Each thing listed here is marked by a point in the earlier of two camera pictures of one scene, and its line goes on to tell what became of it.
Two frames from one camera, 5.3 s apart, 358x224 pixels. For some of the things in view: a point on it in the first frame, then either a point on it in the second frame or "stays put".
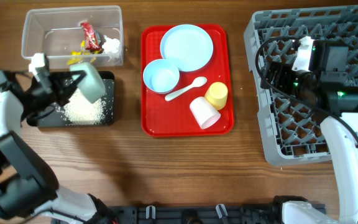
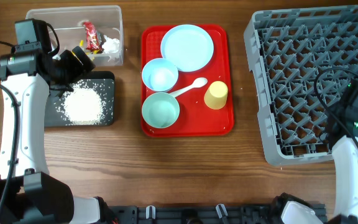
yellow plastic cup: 216,94 stays put
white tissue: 110,45 stays put
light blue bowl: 161,76 stays put
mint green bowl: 91,86 to 160,110
